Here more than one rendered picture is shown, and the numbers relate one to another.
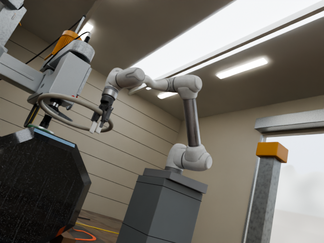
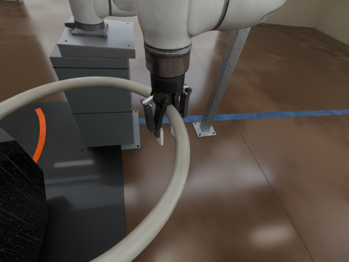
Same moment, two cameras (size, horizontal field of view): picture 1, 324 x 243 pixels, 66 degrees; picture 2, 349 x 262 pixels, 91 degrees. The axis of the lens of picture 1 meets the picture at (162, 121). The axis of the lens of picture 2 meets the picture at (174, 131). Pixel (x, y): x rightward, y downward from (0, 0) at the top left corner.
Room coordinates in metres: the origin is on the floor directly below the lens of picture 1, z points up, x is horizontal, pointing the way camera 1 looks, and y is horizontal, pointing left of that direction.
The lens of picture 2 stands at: (1.33, 0.68, 1.28)
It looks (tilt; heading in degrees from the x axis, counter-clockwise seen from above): 47 degrees down; 282
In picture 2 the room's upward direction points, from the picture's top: 10 degrees clockwise
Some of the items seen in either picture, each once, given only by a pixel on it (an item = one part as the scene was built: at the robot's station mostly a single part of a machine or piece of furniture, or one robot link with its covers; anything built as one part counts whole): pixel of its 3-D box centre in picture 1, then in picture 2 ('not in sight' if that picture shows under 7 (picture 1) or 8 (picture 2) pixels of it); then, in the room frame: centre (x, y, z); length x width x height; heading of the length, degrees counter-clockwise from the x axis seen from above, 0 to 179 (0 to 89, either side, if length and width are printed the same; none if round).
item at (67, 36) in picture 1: (67, 50); not in sight; (2.62, 1.31, 1.94); 0.31 x 0.28 x 0.40; 127
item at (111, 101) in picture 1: (105, 104); (167, 87); (1.43, 0.35, 1.05); 0.08 x 0.07 x 0.09; 52
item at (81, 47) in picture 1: (65, 63); not in sight; (2.36, 1.13, 1.66); 0.96 x 0.25 x 0.17; 37
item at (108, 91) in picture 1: (109, 94); (168, 56); (1.43, 0.36, 1.12); 0.09 x 0.09 x 0.06
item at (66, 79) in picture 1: (62, 83); not in sight; (2.15, 0.97, 1.36); 0.36 x 0.22 x 0.45; 37
